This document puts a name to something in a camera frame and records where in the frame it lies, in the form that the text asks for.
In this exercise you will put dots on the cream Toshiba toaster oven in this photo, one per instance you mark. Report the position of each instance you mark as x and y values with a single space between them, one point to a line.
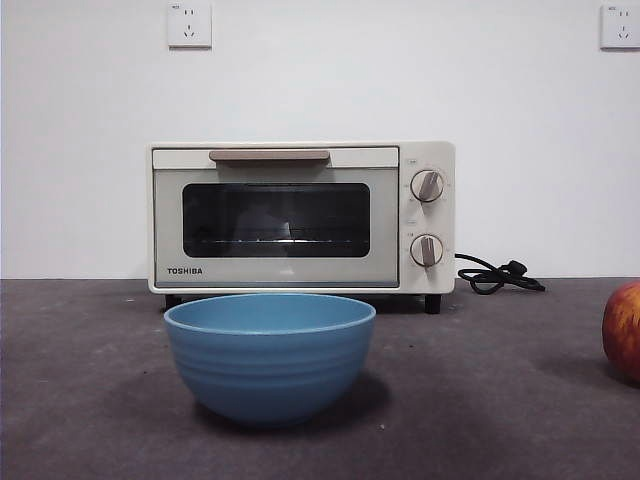
430 220

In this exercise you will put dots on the blue ribbed bowl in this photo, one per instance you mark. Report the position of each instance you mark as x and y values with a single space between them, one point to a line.
270 370

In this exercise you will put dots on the oven door with glass window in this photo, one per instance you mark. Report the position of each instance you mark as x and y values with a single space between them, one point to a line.
170 225

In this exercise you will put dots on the red yellow apple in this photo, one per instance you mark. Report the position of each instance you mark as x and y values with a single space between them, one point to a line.
625 335

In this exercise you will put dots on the oven timer knob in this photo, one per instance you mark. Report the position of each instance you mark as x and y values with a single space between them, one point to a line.
427 250

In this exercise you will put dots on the oven temperature knob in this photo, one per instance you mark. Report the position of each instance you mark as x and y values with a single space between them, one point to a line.
428 186

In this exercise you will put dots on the white wall socket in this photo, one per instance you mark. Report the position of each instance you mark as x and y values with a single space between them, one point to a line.
190 25
622 27

